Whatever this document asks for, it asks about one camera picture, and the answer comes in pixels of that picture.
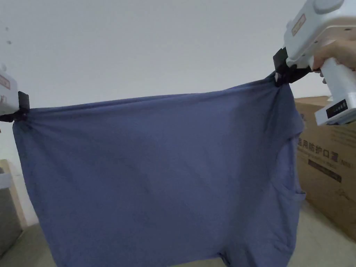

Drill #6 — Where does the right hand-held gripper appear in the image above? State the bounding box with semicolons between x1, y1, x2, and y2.
273;0;356;127

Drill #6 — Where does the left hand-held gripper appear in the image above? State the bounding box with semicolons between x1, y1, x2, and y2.
0;63;30;123

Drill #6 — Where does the dark blue shirt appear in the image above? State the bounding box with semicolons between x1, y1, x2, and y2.
12;73;307;267

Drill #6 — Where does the person's right hand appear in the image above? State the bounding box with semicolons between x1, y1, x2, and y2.
312;38;356;73

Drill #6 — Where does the brown cardboard carton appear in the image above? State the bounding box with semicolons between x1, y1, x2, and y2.
293;96;356;239

